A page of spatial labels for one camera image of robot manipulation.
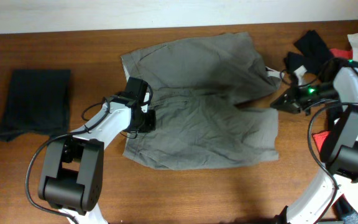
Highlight black garment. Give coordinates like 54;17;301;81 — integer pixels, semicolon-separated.
284;30;342;83

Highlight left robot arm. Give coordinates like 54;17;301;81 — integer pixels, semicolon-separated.
38;93;155;223

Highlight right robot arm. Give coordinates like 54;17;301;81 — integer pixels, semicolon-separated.
270;58;358;223

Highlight grey shorts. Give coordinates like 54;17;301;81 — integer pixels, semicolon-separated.
121;32;280;170

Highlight folded dark green garment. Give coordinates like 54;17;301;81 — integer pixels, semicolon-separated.
0;69;71;142

